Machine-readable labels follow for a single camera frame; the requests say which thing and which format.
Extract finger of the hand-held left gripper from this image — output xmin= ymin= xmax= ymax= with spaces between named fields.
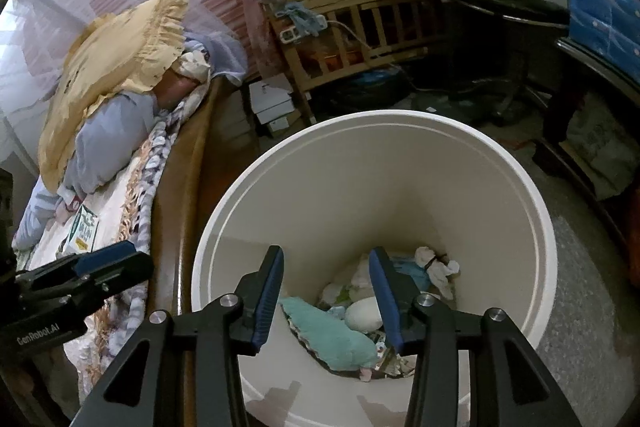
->
xmin=16 ymin=241 xmax=138 ymax=295
xmin=65 ymin=251 xmax=155 ymax=310

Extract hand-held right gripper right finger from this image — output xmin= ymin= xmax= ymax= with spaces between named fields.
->
xmin=368 ymin=247 xmax=583 ymax=427

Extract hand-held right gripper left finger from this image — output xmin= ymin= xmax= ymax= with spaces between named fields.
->
xmin=70 ymin=245 xmax=286 ymax=427

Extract white rounded object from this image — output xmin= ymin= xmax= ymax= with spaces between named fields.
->
xmin=344 ymin=297 xmax=384 ymax=334

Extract green and white carton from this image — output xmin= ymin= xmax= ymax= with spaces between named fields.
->
xmin=62 ymin=204 xmax=100 ymax=256

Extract small green white wrapper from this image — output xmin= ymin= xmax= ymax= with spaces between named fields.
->
xmin=320 ymin=257 xmax=375 ymax=305

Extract white knotted cloth black band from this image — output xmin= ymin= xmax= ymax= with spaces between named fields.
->
xmin=414 ymin=246 xmax=462 ymax=300

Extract teal fuzzy sock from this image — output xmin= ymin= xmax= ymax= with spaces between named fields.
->
xmin=279 ymin=296 xmax=379 ymax=371

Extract cream plastic bin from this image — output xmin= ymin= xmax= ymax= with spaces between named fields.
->
xmin=191 ymin=111 xmax=558 ymax=427

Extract blue item in bin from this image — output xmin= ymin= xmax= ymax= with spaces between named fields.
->
xmin=394 ymin=256 xmax=432 ymax=291

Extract pink textured bedspread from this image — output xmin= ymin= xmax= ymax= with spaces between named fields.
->
xmin=15 ymin=184 xmax=151 ymax=408

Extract small pink socks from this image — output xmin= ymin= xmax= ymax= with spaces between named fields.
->
xmin=51 ymin=193 xmax=84 ymax=224

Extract light blue blanket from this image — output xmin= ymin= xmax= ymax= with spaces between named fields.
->
xmin=12 ymin=186 xmax=67 ymax=254

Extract white cardboard box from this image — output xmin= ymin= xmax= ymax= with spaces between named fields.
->
xmin=264 ymin=113 xmax=307 ymax=138
xmin=247 ymin=73 xmax=294 ymax=126

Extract yellow frilled pillow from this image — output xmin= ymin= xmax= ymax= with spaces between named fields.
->
xmin=39 ymin=0 xmax=190 ymax=194

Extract dark bag under crib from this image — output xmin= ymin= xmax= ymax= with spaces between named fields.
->
xmin=329 ymin=71 xmax=417 ymax=108

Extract grey white sack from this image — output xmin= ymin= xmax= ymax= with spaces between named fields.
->
xmin=566 ymin=106 xmax=637 ymax=201

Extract white power strip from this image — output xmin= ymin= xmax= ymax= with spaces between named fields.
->
xmin=279 ymin=18 xmax=329 ymax=46

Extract blue cloth on crib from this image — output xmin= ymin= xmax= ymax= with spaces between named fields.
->
xmin=284 ymin=3 xmax=327 ymax=38

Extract dark wooden table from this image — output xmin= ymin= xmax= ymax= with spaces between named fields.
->
xmin=532 ymin=34 xmax=640 ymax=258

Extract wooden baby crib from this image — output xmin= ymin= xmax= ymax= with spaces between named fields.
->
xmin=239 ymin=0 xmax=437 ymax=108

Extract brown wooden bed frame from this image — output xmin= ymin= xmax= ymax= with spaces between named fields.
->
xmin=149 ymin=77 xmax=252 ymax=427

